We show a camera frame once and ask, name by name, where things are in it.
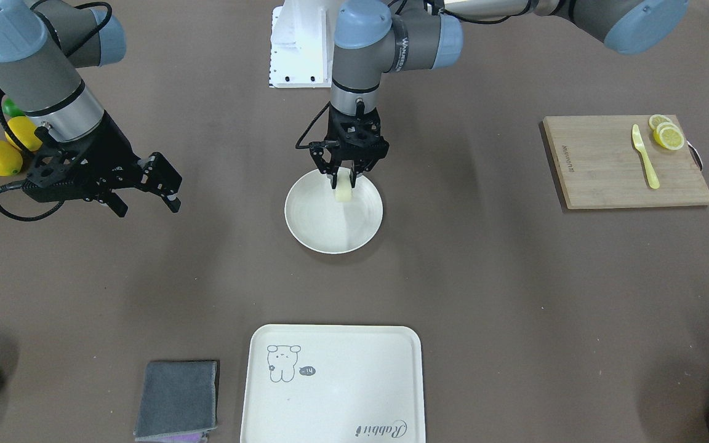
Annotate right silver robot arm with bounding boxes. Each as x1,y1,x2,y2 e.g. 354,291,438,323
0,1,182,217

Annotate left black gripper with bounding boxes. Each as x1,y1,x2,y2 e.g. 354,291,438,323
308,108,389,190

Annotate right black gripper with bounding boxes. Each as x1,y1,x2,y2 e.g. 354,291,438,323
22,113,182,218

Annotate yellow lemon far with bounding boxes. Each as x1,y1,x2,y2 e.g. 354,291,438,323
7,116,42,153

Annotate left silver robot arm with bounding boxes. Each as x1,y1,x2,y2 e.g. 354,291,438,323
308,1,687,190

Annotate bamboo cutting board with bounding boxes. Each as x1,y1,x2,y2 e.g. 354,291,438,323
542,115,709,210

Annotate grey folded cloth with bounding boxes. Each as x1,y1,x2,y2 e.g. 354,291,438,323
134,360,218,442

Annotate green lime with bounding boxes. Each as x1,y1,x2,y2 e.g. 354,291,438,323
2,97,25,118

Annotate yellow plastic knife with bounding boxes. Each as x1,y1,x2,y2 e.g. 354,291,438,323
631,124,660,189

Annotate cream round plate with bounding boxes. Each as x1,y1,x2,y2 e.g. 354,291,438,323
284,171,383,254

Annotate lemon slices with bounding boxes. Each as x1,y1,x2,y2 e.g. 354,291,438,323
648,113,686,151

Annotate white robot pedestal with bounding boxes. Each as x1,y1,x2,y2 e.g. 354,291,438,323
268,1,343,88

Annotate cream rectangular tray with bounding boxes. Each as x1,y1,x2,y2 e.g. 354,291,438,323
240,324,426,442

